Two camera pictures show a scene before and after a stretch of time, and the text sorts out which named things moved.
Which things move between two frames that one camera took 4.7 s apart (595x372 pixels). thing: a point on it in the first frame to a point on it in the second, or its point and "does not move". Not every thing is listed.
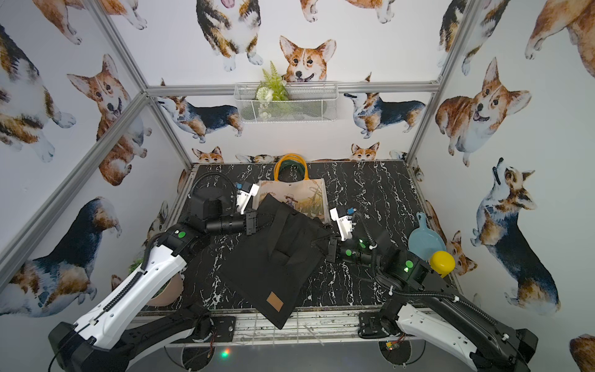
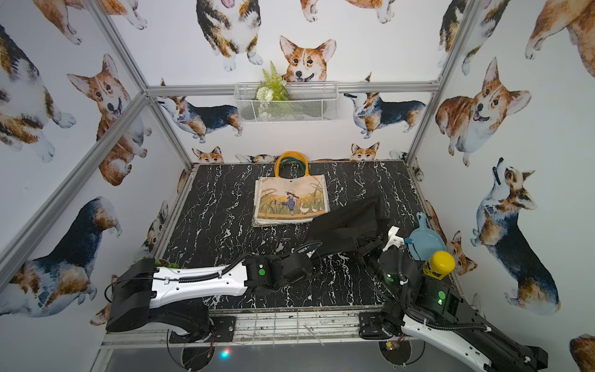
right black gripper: (331, 249) to (373, 247)
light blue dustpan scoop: (423, 241) does not move
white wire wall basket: (307, 101) does not move
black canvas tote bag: (271, 270) to (334, 232)
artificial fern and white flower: (273, 87) does not move
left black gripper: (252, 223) to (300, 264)
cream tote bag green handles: (290, 170) does not move
